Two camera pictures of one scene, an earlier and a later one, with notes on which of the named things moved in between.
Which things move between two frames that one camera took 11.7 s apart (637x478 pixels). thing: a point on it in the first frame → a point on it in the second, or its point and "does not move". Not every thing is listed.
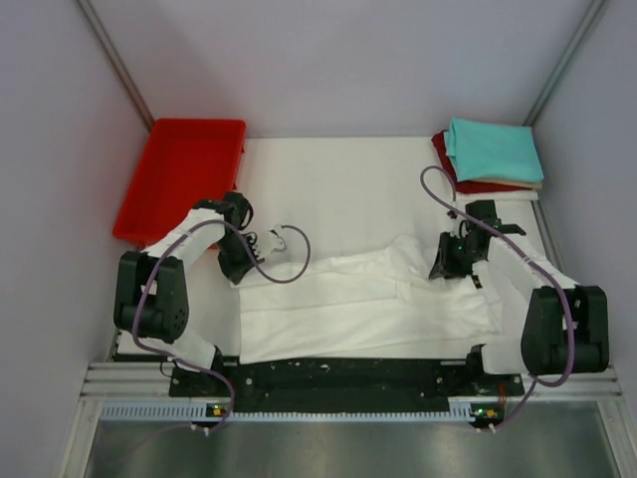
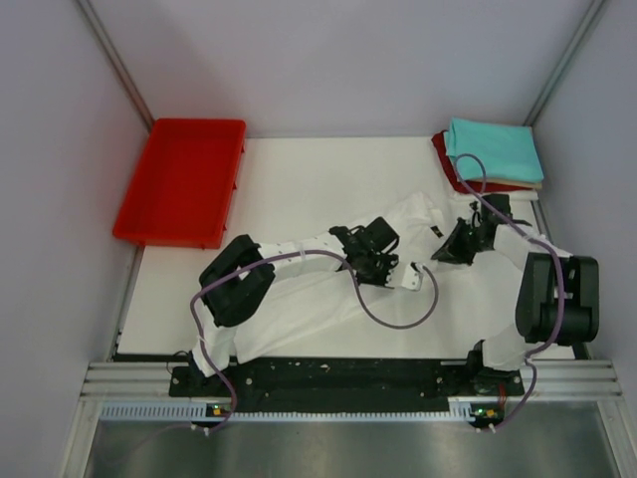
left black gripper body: [233, 255] → [376, 271]
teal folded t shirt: [495, 151] does not move
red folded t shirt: [439, 141] does not move
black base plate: [225, 382] does not move
